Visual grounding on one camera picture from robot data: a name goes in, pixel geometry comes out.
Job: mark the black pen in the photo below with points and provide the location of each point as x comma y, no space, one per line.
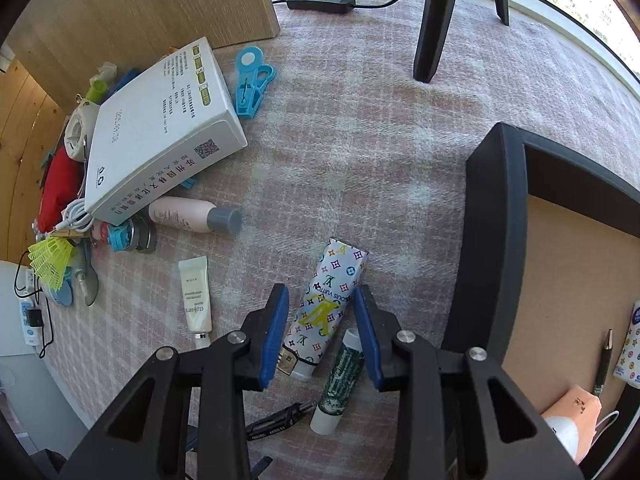
602,370

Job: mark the small red tag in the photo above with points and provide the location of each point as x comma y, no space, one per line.
98,232

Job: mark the white power strip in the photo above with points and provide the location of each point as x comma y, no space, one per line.
30,331

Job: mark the green lip balm stick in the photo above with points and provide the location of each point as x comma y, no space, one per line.
340,385

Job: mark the teal plastic clip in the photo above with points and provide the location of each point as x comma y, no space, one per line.
119,237

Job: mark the black inline controller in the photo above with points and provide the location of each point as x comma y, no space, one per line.
320,3

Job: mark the orange packet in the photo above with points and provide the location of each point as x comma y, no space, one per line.
580,410

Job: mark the pink bottle with grey cap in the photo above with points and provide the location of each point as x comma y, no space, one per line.
182,214

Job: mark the white cardboard box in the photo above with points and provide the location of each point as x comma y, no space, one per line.
155,135

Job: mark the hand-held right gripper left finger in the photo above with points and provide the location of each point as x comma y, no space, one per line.
276,330

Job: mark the large blue clothes peg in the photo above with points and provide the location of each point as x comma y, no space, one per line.
247,90

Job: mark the small white cream tube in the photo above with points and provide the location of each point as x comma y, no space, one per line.
194,295

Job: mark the teal clothes peg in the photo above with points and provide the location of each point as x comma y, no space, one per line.
189,183

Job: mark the white round plug-in device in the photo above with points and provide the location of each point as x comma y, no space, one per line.
77,132

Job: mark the yellow shuttlecock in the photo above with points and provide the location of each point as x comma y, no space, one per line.
50,255

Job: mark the wooden clothespin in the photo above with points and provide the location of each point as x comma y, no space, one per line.
67,233

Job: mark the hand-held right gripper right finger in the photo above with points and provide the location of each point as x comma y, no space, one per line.
369,340

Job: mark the green snack packet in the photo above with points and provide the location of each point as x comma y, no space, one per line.
96,91

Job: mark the pink plaid blanket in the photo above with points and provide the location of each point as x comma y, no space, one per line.
350,135

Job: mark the black tray container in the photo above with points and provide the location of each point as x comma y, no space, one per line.
500,240

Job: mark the red pouch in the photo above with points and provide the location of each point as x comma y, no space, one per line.
60,190

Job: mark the blue pouch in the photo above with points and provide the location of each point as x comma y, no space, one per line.
127,79

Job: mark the black tripod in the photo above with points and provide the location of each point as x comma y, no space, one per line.
435,25

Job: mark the white monogram print tube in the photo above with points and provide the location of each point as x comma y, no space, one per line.
330,285

